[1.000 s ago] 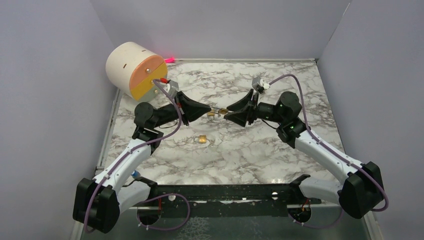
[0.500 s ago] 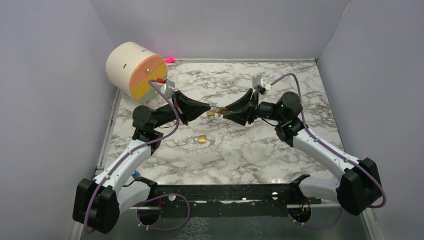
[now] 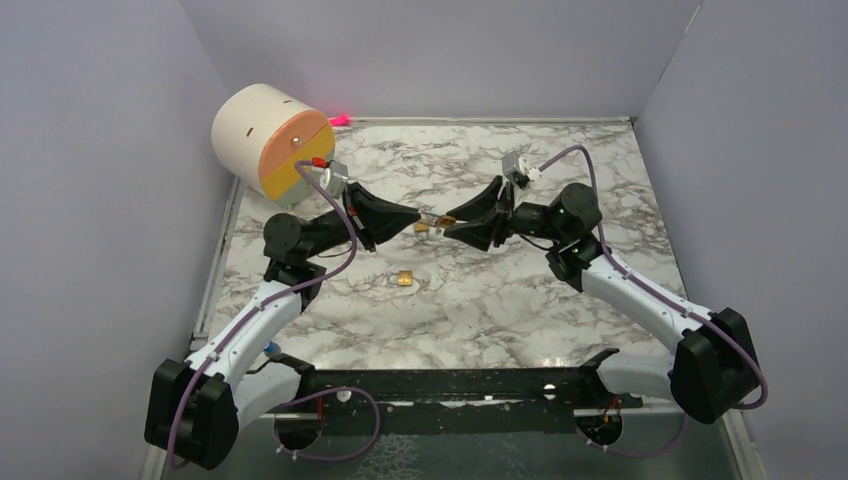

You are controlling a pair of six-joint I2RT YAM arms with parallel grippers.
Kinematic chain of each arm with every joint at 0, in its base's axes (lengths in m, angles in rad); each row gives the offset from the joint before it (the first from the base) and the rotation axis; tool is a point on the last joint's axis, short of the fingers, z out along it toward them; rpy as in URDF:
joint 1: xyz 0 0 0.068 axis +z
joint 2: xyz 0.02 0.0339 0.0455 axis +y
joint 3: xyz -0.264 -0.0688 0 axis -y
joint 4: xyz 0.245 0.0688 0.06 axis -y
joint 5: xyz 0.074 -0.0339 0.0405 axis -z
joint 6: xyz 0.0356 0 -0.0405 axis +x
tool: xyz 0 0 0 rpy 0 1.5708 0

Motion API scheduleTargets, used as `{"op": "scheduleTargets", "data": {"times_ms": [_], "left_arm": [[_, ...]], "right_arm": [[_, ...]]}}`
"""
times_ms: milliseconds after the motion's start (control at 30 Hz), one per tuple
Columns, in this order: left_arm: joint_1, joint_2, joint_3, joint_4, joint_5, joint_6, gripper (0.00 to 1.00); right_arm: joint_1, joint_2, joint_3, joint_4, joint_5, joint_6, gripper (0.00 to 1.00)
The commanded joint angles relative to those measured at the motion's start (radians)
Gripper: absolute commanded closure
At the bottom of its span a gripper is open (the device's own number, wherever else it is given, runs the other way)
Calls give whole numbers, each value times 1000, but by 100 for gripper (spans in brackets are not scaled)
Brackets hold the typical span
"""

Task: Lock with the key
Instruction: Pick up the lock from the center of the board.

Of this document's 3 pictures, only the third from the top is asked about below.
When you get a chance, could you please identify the round cream drawer box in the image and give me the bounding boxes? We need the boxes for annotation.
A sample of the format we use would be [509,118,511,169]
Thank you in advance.
[211,84,336,208]

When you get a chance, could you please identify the small brass padlock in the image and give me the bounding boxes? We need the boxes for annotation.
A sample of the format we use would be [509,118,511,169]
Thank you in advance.
[420,212,457,229]

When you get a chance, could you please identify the pink marker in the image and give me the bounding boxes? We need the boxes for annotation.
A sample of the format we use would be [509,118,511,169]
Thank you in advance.
[329,115,351,127]

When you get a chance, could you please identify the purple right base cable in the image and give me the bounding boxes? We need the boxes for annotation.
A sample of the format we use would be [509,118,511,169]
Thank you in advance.
[574,413,690,458]

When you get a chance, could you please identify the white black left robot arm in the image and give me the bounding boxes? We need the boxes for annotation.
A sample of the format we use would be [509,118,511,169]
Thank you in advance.
[144,183,421,470]

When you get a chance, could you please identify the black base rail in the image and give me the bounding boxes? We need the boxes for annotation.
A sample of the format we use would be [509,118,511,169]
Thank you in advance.
[261,354,643,437]

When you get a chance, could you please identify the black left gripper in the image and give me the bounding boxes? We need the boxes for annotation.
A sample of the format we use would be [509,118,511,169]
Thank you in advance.
[304,181,421,260]

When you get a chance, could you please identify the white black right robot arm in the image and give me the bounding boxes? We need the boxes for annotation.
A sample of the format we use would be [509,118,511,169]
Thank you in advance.
[444,177,762,424]

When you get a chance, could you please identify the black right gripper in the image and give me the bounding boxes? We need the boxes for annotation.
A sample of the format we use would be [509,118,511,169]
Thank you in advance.
[444,175,567,252]

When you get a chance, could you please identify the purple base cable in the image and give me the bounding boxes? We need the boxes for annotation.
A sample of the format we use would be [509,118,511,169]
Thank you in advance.
[574,413,690,458]
[274,386,384,463]

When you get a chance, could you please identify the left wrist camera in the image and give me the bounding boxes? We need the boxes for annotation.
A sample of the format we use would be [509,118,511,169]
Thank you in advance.
[311,157,350,199]

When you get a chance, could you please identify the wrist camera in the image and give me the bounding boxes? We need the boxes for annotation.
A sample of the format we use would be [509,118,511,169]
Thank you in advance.
[501,152,541,190]
[311,157,350,199]

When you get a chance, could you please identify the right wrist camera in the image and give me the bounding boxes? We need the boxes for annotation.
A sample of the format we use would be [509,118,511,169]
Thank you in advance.
[501,152,541,190]

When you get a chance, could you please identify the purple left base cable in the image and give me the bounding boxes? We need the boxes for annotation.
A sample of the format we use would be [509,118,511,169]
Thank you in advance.
[274,386,384,463]

